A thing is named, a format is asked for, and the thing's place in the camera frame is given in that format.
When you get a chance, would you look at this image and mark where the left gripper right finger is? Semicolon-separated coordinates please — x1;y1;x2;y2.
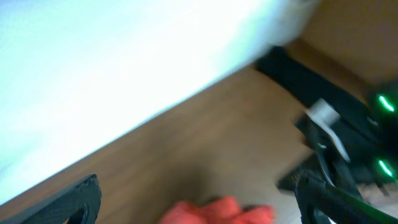
295;174;397;224

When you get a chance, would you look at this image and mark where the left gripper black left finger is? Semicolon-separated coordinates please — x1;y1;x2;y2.
1;174;101;224

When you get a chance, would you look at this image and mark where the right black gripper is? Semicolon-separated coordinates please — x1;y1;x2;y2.
276;115;379;198

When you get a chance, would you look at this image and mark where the red polo shirt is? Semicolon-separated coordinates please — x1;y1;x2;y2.
159;197;275;224

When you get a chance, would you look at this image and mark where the black garment at right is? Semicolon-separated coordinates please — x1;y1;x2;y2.
256;47;377;141

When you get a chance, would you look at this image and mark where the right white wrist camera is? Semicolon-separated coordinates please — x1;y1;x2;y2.
306;98;351;162

